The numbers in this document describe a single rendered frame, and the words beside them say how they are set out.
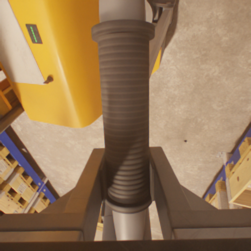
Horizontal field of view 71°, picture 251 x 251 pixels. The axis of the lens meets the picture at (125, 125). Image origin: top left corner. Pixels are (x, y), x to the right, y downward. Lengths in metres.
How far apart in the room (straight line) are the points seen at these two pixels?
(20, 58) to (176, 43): 1.07
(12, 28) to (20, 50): 0.07
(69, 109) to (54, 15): 0.38
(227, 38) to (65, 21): 1.13
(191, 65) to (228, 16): 0.38
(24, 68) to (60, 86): 0.15
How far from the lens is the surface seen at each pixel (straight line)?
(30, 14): 0.70
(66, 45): 0.70
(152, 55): 0.52
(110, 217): 0.19
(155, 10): 1.08
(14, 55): 0.83
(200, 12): 1.44
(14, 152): 3.51
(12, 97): 1.06
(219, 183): 2.16
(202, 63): 1.56
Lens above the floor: 1.41
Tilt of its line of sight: 43 degrees down
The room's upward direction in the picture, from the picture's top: 158 degrees counter-clockwise
